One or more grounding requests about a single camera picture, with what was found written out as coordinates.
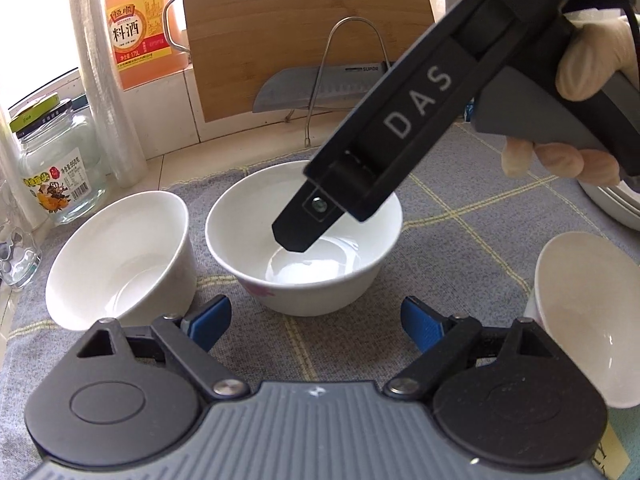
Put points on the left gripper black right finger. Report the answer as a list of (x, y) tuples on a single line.
[(424, 326)]

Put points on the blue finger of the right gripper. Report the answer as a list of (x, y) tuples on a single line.
[(305, 218)]

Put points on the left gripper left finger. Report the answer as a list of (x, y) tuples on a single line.
[(206, 324)]

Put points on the white small bowl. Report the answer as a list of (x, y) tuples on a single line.
[(132, 261), (586, 297), (333, 273)]

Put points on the large white fruit-pattern plate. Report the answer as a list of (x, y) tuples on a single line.
[(613, 205)]

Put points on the right gloved hand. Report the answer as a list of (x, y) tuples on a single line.
[(599, 50)]

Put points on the plastic wrap roll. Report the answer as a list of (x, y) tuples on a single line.
[(98, 73)]

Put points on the clear drinking glass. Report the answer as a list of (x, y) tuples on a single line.
[(20, 255)]

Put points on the bamboo cutting board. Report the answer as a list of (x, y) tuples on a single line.
[(237, 45)]

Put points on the clear glass jar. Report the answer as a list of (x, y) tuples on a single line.
[(60, 157)]

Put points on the orange cooking wine jug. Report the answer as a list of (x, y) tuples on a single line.
[(138, 31)]

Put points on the metal wire board rack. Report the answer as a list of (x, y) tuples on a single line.
[(331, 87)]

